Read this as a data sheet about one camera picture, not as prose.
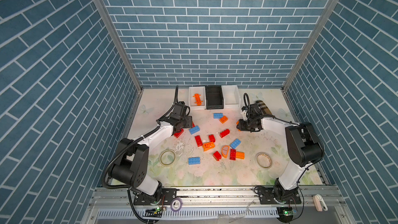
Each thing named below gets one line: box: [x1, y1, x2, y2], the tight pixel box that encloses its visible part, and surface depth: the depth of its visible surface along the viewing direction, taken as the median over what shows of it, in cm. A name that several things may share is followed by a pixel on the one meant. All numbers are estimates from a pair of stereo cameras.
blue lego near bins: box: [212, 112, 224, 119], surface depth 106 cm
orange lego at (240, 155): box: [235, 151, 246, 160], surface depth 88 cm
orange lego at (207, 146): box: [202, 141, 216, 152], surface depth 91 cm
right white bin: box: [221, 85, 241, 109], surface depth 115 cm
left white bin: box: [188, 86, 207, 110], surface depth 114 cm
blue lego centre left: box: [188, 125, 201, 135], surface depth 98 cm
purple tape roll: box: [170, 197, 183, 212], surface depth 72 cm
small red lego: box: [208, 134, 217, 143], surface depth 93 cm
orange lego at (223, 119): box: [219, 115, 229, 124], surface depth 104 cm
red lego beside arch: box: [229, 148, 237, 161], surface depth 88 cm
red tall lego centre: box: [194, 135, 204, 148], surface depth 93 cm
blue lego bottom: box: [188, 157, 201, 165], surface depth 86 cm
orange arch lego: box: [221, 145, 231, 159], surface depth 89 cm
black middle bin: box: [205, 85, 224, 110], surface depth 108 cm
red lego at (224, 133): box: [219, 128, 231, 139], surface depth 97 cm
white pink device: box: [313, 193, 329, 212], surface depth 72 cm
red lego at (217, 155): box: [212, 150, 222, 162], surface depth 88 cm
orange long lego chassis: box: [192, 93, 204, 106], surface depth 113 cm
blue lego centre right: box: [230, 138, 242, 150], surface depth 93 cm
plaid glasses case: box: [255, 100, 273, 116], surface depth 107 cm
